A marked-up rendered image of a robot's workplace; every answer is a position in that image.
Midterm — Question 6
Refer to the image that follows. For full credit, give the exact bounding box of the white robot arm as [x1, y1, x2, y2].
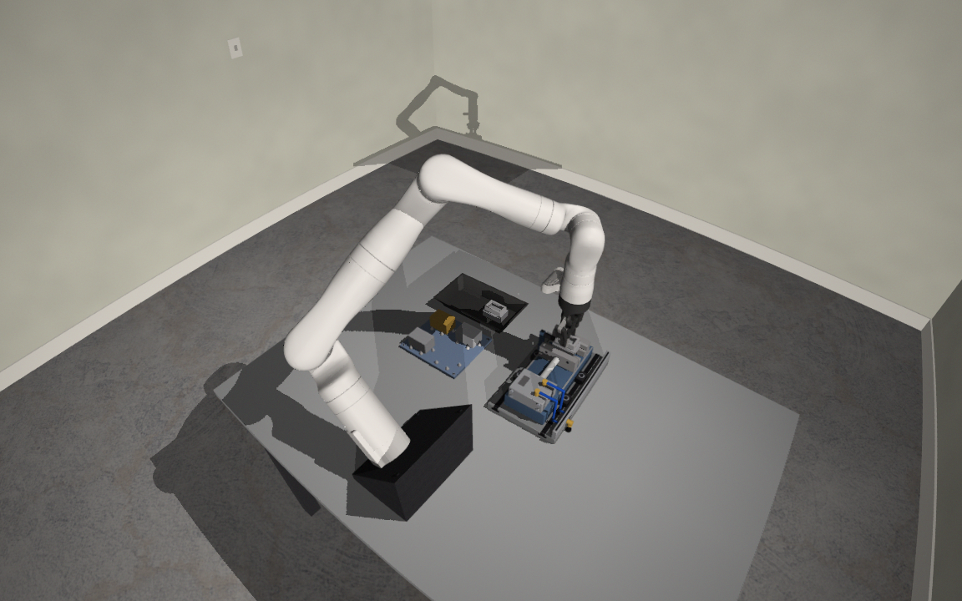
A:
[284, 154, 605, 468]

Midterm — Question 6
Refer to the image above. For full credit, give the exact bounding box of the white rectangular part with pocket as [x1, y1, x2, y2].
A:
[483, 300, 509, 324]

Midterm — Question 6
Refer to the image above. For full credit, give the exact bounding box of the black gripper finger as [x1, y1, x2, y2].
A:
[571, 313, 584, 336]
[554, 315, 579, 348]

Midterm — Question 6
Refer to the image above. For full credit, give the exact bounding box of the yellow rectangular block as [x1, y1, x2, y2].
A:
[429, 309, 456, 335]

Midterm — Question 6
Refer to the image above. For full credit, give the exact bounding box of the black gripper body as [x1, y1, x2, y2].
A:
[558, 295, 591, 326]

